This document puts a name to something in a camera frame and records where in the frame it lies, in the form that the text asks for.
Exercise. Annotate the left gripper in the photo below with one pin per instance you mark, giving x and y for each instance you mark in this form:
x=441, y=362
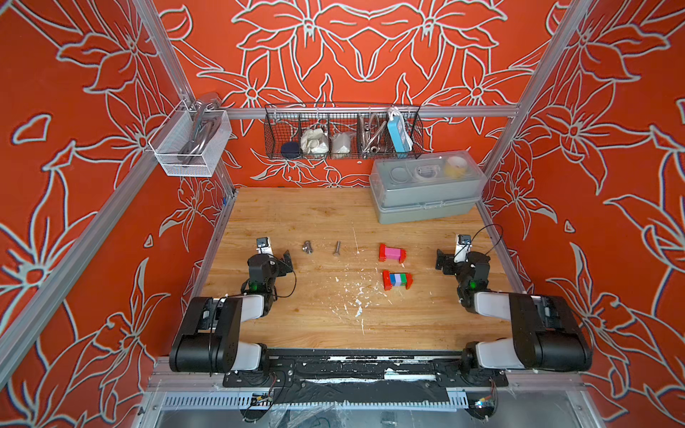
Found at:
x=277, y=266

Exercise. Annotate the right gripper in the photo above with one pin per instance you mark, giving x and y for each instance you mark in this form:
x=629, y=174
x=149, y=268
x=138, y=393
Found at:
x=449, y=262

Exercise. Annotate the pink lego brick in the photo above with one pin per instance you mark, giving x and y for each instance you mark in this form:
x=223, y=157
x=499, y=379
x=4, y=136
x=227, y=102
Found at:
x=393, y=253

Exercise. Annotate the long red lego brick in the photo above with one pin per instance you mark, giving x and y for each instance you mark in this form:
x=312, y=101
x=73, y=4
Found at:
x=387, y=282
x=382, y=253

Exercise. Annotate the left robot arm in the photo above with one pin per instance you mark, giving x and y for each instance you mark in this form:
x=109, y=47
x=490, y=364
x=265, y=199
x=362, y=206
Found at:
x=208, y=339

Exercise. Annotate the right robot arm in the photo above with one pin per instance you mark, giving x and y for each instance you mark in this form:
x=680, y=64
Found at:
x=544, y=332

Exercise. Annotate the metal pipe tee fitting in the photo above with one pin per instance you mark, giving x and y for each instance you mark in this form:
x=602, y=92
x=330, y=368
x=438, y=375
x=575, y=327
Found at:
x=307, y=246

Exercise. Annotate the grey plastic storage box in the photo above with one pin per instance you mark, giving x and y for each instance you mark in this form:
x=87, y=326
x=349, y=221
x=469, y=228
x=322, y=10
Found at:
x=430, y=186

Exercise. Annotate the white crumpled bag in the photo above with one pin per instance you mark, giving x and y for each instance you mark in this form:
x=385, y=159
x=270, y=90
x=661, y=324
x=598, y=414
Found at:
x=314, y=142

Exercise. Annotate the clear plastic bin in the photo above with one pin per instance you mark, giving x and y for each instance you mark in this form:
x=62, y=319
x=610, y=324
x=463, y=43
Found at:
x=175, y=132

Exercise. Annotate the blue white box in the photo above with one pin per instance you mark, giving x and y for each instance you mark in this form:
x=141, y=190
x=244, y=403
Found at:
x=401, y=140

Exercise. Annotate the metal tool in bin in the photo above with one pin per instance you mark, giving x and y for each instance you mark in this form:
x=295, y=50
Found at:
x=204, y=127

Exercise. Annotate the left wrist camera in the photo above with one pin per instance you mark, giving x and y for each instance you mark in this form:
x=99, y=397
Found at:
x=264, y=246

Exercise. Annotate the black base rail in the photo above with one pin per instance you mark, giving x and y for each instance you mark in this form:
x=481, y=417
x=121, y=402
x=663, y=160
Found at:
x=304, y=376

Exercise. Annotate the black wire basket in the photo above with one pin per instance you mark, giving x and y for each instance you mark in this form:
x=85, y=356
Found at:
x=355, y=131

